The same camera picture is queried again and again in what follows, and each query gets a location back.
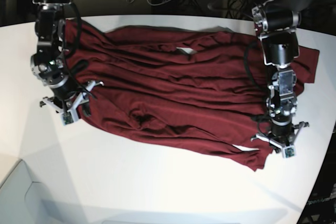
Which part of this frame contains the white bin at corner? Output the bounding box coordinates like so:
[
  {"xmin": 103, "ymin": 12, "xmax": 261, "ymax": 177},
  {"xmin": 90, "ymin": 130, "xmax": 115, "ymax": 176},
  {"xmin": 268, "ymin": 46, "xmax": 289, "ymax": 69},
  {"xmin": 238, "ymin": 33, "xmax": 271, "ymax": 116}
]
[{"xmin": 1, "ymin": 160, "xmax": 88, "ymax": 223}]

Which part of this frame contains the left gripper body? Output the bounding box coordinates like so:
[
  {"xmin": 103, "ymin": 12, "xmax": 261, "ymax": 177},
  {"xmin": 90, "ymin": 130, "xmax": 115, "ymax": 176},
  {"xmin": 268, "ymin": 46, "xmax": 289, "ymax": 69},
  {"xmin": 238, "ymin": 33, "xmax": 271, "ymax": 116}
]
[{"xmin": 250, "ymin": 122, "xmax": 309, "ymax": 158}]

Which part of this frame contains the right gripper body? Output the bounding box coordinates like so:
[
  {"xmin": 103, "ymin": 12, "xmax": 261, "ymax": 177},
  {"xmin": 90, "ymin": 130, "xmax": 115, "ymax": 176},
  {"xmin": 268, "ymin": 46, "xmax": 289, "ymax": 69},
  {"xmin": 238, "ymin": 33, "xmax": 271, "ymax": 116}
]
[{"xmin": 39, "ymin": 80, "xmax": 104, "ymax": 125}]

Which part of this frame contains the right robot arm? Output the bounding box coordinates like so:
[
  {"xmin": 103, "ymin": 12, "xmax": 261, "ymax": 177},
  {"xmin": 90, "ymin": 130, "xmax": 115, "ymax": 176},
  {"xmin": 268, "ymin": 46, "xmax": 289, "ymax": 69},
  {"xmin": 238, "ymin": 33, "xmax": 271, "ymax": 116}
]
[{"xmin": 30, "ymin": 0, "xmax": 103, "ymax": 125}]

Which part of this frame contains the dark red t-shirt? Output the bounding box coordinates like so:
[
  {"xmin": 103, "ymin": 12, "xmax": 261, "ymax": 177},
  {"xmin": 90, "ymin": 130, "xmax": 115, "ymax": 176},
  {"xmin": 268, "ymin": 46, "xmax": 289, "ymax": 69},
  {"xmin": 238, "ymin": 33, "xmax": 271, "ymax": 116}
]
[{"xmin": 62, "ymin": 19, "xmax": 321, "ymax": 173}]

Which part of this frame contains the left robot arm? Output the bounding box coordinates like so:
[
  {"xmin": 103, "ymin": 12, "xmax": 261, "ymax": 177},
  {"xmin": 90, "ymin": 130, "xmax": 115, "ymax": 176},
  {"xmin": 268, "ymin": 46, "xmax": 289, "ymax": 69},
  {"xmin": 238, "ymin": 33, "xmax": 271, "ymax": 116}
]
[{"xmin": 251, "ymin": 0, "xmax": 313, "ymax": 158}]

